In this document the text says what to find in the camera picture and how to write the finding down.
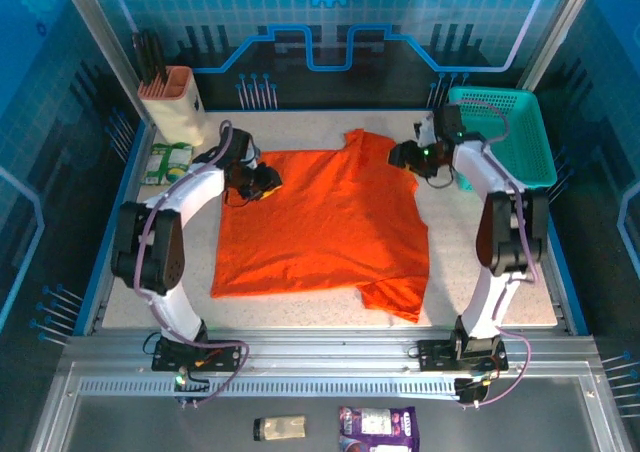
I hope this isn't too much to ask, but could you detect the clear plastic jar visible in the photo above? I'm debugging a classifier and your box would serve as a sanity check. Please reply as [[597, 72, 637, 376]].
[[252, 413, 308, 443]]

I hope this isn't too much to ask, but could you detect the aluminium upright post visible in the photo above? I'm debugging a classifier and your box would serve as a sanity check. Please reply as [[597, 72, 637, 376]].
[[514, 0, 601, 93], [54, 0, 154, 124]]

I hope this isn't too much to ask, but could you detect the slotted cable duct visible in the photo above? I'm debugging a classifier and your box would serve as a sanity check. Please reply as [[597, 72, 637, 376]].
[[77, 375, 462, 400]]

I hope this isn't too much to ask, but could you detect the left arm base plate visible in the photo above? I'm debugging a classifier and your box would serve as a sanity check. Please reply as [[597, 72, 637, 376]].
[[151, 338, 245, 373]]

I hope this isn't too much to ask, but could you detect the right gripper thin black cable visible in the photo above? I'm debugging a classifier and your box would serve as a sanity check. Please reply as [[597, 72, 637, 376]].
[[424, 165, 460, 191]]

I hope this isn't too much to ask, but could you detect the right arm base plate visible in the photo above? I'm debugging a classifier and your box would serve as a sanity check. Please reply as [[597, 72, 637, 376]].
[[407, 338, 510, 373]]

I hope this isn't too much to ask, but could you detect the cream knife block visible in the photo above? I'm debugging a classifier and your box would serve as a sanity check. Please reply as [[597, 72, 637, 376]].
[[137, 65, 206, 147]]

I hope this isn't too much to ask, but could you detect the black knife handle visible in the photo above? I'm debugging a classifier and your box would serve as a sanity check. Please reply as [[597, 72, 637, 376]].
[[130, 31, 147, 82], [141, 29, 158, 82], [151, 31, 170, 83]]

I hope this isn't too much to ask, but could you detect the orange t-shirt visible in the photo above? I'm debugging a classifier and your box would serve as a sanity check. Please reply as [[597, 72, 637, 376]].
[[209, 128, 431, 325]]

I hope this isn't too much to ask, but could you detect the left gripper thin black cable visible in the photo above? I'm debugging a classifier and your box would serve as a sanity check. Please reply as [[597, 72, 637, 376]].
[[223, 185, 264, 206]]

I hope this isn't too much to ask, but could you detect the gripper thin black cable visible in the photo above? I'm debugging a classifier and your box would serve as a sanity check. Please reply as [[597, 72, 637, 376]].
[[223, 185, 264, 206], [424, 165, 460, 191]]

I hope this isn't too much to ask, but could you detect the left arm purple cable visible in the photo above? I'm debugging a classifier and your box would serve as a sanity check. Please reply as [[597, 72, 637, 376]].
[[132, 119, 251, 409]]

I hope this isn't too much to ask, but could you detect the aluminium frame rail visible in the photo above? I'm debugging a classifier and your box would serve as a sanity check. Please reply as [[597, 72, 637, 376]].
[[54, 324, 601, 379]]

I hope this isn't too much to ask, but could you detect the teal plastic basket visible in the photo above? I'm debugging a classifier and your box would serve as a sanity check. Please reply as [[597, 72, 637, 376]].
[[446, 86, 559, 194]]

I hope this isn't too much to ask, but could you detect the green snack bag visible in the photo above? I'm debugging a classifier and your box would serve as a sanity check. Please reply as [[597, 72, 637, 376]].
[[141, 142, 196, 188]]

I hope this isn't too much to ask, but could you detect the purple snack bag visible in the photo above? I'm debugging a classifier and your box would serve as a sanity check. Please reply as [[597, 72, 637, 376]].
[[338, 405, 420, 452]]

